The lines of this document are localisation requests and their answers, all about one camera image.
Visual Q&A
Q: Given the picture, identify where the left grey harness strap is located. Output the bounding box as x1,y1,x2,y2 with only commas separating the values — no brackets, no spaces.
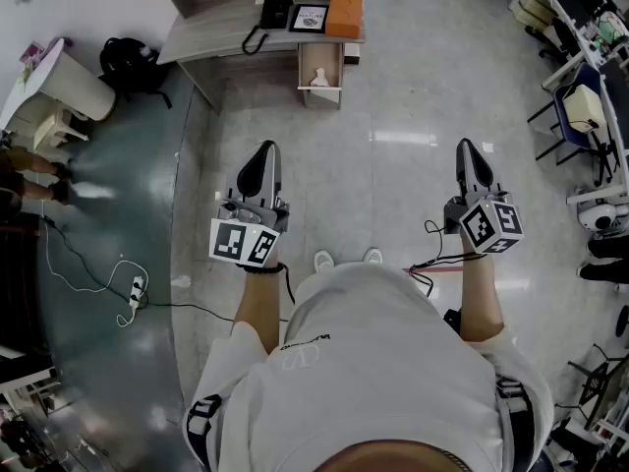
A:
185,392,223,462

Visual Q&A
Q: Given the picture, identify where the person's right forearm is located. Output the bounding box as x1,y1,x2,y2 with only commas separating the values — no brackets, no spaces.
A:
456,250,507,344

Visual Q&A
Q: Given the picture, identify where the person's left forearm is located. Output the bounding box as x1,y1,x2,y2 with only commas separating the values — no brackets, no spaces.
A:
232,262,292,359

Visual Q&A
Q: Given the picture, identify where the white floor cable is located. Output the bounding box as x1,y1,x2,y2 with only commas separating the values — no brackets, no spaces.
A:
40,198,149,329

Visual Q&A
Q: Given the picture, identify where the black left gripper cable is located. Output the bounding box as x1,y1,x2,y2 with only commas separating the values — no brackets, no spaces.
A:
277,262,297,307

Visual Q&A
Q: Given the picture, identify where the black metal stand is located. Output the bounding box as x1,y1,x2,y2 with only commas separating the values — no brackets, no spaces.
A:
566,343,629,433

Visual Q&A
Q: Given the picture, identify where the black beaded bracelet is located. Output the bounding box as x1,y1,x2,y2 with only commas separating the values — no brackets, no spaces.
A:
242,262,287,278

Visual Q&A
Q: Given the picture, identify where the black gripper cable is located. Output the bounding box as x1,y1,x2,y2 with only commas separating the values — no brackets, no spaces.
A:
277,262,297,307
406,218,486,300

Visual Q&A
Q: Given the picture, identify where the black picture frame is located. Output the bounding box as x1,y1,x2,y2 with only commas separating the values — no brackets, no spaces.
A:
288,3,330,35

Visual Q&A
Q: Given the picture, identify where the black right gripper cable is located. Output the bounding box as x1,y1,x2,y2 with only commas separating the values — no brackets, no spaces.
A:
406,218,486,300

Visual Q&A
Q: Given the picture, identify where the black floor cable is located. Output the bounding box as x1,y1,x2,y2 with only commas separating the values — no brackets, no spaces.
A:
40,212,291,325

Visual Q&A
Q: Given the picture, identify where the white plastic chair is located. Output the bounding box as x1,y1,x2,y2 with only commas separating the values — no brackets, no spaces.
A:
30,100,92,152

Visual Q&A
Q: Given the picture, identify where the right grey harness strap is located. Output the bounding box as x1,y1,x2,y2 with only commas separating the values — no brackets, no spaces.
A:
494,375,538,472

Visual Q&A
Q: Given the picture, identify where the orange box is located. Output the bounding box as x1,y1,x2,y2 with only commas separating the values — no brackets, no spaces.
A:
324,0,366,40

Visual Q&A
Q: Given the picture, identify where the wooden drawer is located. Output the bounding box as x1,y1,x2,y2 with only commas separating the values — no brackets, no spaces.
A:
295,41,345,91

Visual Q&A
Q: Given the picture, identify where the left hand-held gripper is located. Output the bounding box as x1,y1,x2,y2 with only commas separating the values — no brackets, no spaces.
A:
208,140,292,268

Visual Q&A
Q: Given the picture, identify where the black backpack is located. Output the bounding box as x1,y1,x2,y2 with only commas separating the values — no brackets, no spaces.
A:
98,36,174,111

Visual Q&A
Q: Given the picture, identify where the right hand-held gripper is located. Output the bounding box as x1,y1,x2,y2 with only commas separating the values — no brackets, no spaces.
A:
443,137,525,256

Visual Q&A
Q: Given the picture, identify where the beige box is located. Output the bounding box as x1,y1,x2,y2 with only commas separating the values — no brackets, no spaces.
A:
561,83,608,135

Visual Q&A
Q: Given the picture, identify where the blue chair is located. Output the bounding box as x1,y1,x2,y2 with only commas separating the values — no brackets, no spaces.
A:
527,61,621,187

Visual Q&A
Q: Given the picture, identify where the white power strip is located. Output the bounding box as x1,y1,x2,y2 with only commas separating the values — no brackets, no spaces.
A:
128,274,150,310

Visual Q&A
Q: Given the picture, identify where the grey harness strap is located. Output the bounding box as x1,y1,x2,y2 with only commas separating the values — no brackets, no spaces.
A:
494,375,538,472
185,392,223,462

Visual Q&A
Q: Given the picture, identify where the black corded telephone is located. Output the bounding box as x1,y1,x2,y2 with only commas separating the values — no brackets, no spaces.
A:
240,0,294,57

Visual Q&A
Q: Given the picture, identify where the grey wooden desk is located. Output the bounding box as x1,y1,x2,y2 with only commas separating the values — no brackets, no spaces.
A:
155,0,368,113

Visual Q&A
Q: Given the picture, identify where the white round table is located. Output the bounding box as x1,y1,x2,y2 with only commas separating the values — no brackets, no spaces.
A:
0,36,117,133

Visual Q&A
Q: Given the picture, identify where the black hip pouch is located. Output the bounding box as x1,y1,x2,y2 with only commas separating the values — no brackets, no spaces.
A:
443,307,464,337

